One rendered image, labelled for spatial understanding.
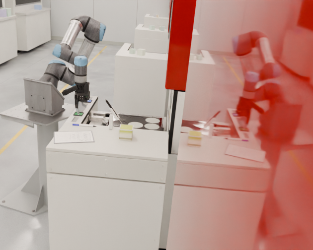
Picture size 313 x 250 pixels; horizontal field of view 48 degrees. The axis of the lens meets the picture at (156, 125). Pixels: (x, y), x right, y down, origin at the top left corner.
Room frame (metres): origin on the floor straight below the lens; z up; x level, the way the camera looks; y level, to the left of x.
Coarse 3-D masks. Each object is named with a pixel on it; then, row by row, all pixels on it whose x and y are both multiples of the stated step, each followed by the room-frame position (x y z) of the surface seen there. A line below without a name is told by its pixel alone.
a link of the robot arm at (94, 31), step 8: (88, 24) 2.45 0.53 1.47; (96, 24) 2.47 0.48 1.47; (88, 32) 2.46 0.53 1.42; (96, 32) 2.46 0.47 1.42; (104, 32) 2.48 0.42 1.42; (88, 40) 2.46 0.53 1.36; (96, 40) 2.48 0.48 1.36; (80, 48) 2.50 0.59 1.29; (88, 48) 2.49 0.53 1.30; (88, 56) 2.52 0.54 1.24; (72, 64) 2.53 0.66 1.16; (72, 72) 2.49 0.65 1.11; (64, 80) 2.50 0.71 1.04; (72, 80) 2.50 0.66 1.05
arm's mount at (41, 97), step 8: (24, 80) 2.38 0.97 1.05; (32, 80) 2.36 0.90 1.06; (24, 88) 2.39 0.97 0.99; (32, 88) 2.37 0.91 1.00; (40, 88) 2.35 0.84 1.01; (48, 88) 2.33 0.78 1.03; (56, 88) 2.37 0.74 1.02; (32, 96) 2.36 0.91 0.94; (40, 96) 2.34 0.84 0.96; (48, 96) 2.33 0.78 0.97; (56, 96) 2.38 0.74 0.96; (32, 104) 2.36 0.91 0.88; (40, 104) 2.34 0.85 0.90; (48, 104) 2.33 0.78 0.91; (56, 104) 2.37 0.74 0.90; (32, 112) 2.36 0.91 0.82; (40, 112) 2.35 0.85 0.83; (48, 112) 2.33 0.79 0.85; (56, 112) 2.37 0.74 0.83
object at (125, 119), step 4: (120, 116) 2.25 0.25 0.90; (124, 116) 2.25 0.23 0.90; (128, 116) 2.26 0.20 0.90; (132, 116) 2.26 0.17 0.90; (136, 116) 2.27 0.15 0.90; (140, 116) 2.28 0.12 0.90; (144, 116) 2.29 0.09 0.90; (120, 120) 2.17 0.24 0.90; (124, 120) 2.18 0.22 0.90; (128, 120) 2.18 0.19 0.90; (132, 120) 2.19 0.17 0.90; (136, 120) 2.20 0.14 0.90; (140, 120) 2.21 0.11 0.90; (144, 120) 2.21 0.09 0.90; (160, 120) 2.24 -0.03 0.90; (116, 124) 2.10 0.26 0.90; (124, 124) 2.11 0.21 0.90; (144, 124) 2.14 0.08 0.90; (156, 124) 2.16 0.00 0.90; (160, 124) 2.17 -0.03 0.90; (140, 128) 2.06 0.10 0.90; (144, 128) 2.06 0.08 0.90; (160, 128) 2.09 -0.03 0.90
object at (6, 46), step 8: (0, 0) 7.15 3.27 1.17; (0, 8) 7.11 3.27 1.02; (8, 8) 7.04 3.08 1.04; (0, 16) 6.85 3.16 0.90; (8, 16) 6.99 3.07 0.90; (16, 16) 7.26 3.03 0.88; (0, 24) 6.59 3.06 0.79; (8, 24) 6.93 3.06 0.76; (0, 32) 6.57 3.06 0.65; (8, 32) 6.90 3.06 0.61; (0, 40) 6.54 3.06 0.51; (8, 40) 6.88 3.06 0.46; (0, 48) 6.51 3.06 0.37; (8, 48) 6.85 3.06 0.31; (16, 48) 7.22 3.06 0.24; (0, 56) 6.48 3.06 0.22; (8, 56) 6.82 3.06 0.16; (16, 56) 7.20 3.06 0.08
